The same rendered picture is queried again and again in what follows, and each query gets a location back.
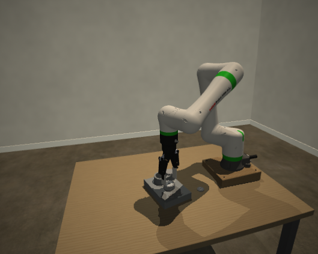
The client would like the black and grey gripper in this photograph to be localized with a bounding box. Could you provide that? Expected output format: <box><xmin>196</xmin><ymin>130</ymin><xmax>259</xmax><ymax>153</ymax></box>
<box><xmin>158</xmin><ymin>144</ymin><xmax>179</xmax><ymax>185</ymax></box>

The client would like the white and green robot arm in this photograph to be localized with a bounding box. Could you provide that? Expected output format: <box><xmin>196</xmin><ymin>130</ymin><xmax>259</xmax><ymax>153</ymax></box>
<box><xmin>157</xmin><ymin>62</ymin><xmax>257</xmax><ymax>171</ymax></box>

